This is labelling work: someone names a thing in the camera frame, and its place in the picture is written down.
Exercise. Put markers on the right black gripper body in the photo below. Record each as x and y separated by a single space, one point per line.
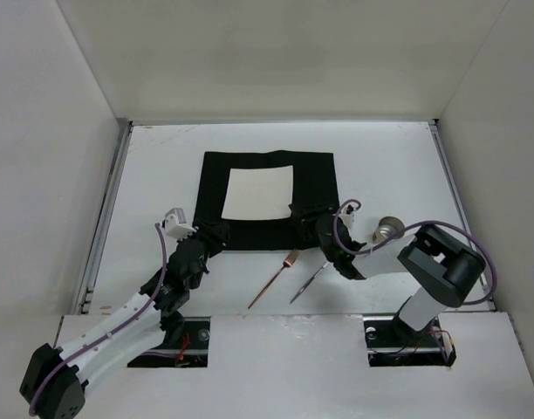
313 216

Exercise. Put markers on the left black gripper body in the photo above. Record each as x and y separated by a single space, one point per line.
208 238

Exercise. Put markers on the copper fork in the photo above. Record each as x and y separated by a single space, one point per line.
288 262

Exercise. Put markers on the black cloth placemat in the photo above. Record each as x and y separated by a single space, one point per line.
314 181

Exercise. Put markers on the square white plate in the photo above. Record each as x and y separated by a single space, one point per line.
259 194

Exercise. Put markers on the white paper cup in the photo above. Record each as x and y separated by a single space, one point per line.
387 226

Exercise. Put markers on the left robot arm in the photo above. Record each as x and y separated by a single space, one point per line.
149 325

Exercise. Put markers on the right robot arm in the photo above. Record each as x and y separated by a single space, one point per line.
444 260

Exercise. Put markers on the silver knife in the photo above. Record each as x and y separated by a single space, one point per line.
308 282

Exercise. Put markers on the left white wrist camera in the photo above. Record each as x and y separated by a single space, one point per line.
175 224

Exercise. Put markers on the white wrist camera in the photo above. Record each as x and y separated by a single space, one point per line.
347 215
175 224

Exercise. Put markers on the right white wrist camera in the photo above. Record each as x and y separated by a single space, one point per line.
347 215

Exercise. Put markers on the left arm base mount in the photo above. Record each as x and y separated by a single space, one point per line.
185 345

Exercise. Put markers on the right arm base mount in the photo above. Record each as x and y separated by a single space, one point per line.
391 344

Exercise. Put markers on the left aluminium rail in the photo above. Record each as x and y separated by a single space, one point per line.
89 274

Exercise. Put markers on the aluminium rail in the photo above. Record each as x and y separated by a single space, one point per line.
489 279
89 274

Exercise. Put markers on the right aluminium rail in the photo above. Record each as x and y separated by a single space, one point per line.
489 279

